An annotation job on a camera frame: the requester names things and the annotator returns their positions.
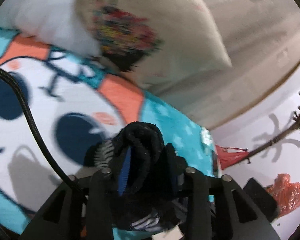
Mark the white plush pillow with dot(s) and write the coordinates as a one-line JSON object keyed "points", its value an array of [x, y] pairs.
{"points": [[51, 21]]}

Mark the red triangular cloth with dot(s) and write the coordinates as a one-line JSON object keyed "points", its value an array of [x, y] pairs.
{"points": [[228, 156]]}

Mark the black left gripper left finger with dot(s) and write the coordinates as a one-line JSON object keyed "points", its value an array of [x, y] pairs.
{"points": [[80, 210]]}

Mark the turquoise cartoon fleece blanket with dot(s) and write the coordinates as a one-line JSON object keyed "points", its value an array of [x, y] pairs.
{"points": [[75, 103]]}

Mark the navy striped frog pants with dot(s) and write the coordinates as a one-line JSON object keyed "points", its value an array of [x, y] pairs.
{"points": [[146, 191]]}

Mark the black branch wall decoration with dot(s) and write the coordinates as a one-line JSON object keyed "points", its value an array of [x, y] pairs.
{"points": [[278, 137]]}

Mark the cream floral cushion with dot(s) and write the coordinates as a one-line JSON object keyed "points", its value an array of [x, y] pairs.
{"points": [[155, 41]]}

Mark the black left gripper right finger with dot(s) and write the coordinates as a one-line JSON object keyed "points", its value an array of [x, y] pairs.
{"points": [[218, 208]]}

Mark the beige curtain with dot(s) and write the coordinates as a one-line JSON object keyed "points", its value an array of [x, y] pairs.
{"points": [[262, 38]]}

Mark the red plastic bag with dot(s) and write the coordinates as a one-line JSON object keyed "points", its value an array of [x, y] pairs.
{"points": [[285, 193]]}

